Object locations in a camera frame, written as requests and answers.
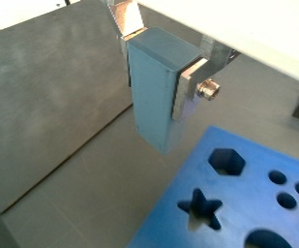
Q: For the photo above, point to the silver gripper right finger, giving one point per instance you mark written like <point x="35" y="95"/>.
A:
<point x="195" y="83"/>

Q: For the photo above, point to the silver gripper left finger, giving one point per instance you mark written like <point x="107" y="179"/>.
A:
<point x="127" y="23"/>

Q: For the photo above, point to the light blue rectangular block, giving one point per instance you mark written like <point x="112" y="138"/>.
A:
<point x="157" y="57"/>

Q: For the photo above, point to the blue foam shape board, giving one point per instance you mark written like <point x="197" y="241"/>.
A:
<point x="232" y="199"/>

